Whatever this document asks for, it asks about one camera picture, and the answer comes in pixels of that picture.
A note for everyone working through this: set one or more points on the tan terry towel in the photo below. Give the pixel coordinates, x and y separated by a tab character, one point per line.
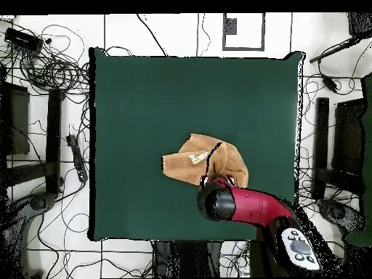
180	168

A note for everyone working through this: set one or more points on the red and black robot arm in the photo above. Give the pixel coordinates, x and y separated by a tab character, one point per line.
261	206

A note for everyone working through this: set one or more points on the dark flat panel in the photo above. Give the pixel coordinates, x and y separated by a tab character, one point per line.
348	136
19	122

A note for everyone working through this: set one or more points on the black stand bar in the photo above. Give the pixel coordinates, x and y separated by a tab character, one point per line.
321	148
53	139

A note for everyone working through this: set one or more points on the dark green table cloth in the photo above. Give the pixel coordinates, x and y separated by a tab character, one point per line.
139	101

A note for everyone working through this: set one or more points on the black stand crossbar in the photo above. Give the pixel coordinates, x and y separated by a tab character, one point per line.
29	173
340	180

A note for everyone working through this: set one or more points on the black floor equipment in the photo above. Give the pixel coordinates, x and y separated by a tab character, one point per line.
39	202
340	215

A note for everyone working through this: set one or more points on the black power strip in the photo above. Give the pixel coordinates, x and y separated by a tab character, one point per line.
77	158

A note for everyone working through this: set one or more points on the black power adapter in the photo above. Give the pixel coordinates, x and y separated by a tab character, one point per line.
330	83

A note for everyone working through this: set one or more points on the dark green fabric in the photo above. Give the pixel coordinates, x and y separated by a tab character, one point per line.
366	174

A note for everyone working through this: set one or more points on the black rod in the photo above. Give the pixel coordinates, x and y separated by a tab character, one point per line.
334	50

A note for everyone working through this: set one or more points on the black electronics box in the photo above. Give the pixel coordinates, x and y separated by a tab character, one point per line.
23	39

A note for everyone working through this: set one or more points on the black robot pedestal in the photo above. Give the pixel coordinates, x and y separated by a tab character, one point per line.
189	258

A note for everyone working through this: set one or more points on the grey rectangular frame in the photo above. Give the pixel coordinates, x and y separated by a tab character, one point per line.
229	26

